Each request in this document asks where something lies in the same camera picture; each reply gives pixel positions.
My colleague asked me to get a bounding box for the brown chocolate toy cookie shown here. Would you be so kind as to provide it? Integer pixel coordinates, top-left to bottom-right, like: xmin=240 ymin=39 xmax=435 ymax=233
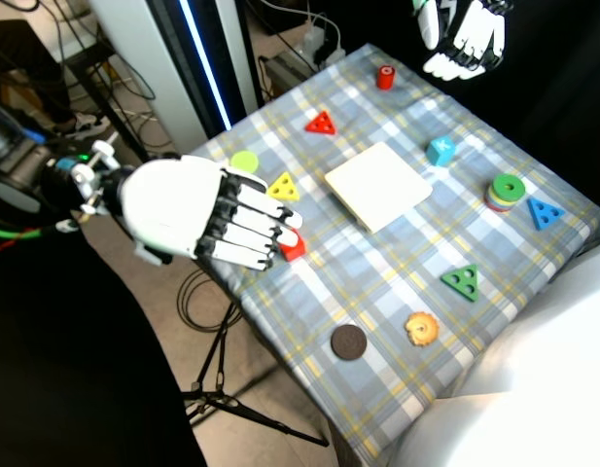
xmin=330 ymin=323 xmax=368 ymax=362

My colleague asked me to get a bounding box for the white pillar with blue light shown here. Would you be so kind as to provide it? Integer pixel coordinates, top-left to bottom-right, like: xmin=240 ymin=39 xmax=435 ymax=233
xmin=88 ymin=0 xmax=260 ymax=157

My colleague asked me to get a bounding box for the red triangle block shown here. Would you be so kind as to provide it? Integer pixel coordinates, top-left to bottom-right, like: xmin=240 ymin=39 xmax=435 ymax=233
xmin=303 ymin=110 xmax=338 ymax=136

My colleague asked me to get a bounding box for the yellow triangle block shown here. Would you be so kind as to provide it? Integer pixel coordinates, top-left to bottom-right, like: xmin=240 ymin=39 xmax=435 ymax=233
xmin=265 ymin=170 xmax=301 ymax=202

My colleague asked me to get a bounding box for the green cable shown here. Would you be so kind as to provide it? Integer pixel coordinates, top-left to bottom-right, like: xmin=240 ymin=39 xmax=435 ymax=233
xmin=0 ymin=224 xmax=43 ymax=240

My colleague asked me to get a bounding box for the white rounded shell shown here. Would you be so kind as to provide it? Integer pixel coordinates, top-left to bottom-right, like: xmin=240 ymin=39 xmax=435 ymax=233
xmin=391 ymin=242 xmax=600 ymax=467

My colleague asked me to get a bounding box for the small white square table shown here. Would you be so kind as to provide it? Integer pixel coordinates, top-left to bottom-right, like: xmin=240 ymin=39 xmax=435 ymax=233
xmin=323 ymin=141 xmax=435 ymax=235

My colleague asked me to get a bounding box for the black side table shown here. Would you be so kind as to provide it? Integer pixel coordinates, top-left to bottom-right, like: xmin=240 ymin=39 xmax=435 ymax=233
xmin=0 ymin=18 xmax=150 ymax=162

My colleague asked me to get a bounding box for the green triangle block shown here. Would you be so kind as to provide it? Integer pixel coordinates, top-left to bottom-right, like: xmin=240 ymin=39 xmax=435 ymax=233
xmin=440 ymin=264 xmax=479 ymax=304

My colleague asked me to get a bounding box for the green round disc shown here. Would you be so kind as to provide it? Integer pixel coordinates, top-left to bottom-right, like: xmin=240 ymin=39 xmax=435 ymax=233
xmin=229 ymin=150 xmax=260 ymax=175

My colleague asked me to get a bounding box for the white power strip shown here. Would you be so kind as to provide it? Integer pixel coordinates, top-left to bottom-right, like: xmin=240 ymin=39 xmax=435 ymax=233
xmin=299 ymin=23 xmax=347 ymax=67

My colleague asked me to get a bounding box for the cyan cube block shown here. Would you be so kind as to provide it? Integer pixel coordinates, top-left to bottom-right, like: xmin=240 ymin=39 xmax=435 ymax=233
xmin=425 ymin=136 xmax=457 ymax=168

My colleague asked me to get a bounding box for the black tripod stand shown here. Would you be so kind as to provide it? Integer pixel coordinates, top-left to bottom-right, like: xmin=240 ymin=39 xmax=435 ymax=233
xmin=182 ymin=301 xmax=330 ymax=449

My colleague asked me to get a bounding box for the black coiled cable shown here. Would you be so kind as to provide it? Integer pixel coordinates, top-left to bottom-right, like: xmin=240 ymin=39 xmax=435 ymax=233
xmin=176 ymin=267 xmax=243 ymax=335

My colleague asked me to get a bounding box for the plaid grey table cloth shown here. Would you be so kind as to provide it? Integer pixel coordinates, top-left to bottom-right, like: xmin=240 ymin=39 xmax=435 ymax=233
xmin=190 ymin=42 xmax=600 ymax=467

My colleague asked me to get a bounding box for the yellow toy biscuit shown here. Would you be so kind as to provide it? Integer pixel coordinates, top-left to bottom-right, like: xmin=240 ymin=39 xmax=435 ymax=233
xmin=405 ymin=311 xmax=441 ymax=347

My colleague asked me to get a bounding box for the red cylinder block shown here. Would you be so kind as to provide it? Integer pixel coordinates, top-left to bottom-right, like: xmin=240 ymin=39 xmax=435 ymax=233
xmin=375 ymin=64 xmax=397 ymax=91

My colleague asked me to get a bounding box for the small red block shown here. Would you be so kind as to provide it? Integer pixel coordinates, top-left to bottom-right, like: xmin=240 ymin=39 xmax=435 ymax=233
xmin=278 ymin=228 xmax=308 ymax=263

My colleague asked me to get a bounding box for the coloured ring stack toy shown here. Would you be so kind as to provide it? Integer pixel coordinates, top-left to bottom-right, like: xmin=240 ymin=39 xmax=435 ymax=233
xmin=483 ymin=173 xmax=527 ymax=214

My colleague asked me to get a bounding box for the black box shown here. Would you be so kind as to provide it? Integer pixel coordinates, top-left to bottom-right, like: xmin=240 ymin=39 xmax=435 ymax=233
xmin=265 ymin=51 xmax=316 ymax=98

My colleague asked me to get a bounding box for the blue triangle block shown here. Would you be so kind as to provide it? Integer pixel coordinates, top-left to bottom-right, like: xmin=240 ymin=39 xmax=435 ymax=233
xmin=526 ymin=197 xmax=567 ymax=232

